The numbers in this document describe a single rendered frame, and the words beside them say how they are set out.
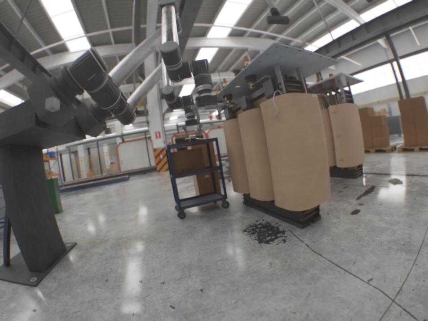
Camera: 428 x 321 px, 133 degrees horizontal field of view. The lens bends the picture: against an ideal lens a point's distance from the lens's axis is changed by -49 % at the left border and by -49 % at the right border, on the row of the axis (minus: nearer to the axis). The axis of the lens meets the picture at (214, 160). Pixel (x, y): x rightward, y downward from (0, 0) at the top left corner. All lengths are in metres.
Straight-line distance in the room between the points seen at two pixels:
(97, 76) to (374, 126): 5.98
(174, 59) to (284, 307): 1.38
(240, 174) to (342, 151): 1.64
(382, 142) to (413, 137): 1.01
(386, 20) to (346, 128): 7.55
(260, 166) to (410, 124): 4.67
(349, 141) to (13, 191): 3.83
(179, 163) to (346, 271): 1.95
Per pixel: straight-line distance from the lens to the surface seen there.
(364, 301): 1.01
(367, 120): 6.03
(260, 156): 1.71
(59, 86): 1.27
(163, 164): 11.85
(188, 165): 2.23
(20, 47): 7.89
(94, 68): 1.25
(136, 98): 2.10
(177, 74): 1.17
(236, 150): 2.10
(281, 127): 1.37
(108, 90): 1.37
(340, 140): 2.97
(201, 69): 1.16
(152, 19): 11.08
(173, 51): 1.06
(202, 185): 2.88
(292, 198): 1.43
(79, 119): 1.88
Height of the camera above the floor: 0.75
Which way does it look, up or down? 3 degrees down
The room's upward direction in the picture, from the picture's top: 9 degrees counter-clockwise
